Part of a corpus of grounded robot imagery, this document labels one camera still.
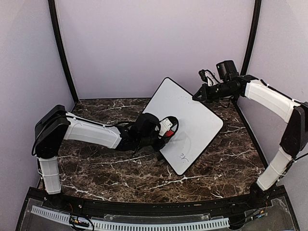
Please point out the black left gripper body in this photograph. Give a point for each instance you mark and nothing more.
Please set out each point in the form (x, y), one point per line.
(146, 141)

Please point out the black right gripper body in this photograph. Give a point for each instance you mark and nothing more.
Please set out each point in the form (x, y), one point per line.
(222, 92)

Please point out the white whiteboard black frame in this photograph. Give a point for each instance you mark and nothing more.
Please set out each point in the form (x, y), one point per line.
(198, 125)

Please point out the red bone-shaped eraser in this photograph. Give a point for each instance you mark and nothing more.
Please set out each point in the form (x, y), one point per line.
(169, 133)

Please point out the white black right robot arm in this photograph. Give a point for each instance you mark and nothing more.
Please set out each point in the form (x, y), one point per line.
(279, 122)

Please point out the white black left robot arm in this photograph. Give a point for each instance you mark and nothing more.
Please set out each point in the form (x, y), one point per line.
(60, 129)

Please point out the black right whiteboard foot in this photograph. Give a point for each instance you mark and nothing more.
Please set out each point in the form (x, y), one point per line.
(160, 157)

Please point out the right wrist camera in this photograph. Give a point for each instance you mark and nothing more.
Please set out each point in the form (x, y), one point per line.
(226, 71)

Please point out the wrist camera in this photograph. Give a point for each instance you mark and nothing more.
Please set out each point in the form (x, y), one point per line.
(147, 124)
(226, 71)

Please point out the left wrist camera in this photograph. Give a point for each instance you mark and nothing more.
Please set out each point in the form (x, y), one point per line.
(147, 124)

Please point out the black right corner post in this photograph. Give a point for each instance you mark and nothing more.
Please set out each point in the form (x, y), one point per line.
(252, 36)

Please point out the black corner post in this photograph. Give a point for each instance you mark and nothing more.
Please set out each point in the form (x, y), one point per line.
(61, 51)
(252, 36)

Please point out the white slotted cable duct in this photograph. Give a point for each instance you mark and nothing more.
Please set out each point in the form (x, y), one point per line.
(133, 223)

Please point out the black curved front rail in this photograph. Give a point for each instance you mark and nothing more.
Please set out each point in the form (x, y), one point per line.
(234, 206)

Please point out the black left corner post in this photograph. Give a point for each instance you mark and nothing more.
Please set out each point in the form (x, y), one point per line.
(61, 51)

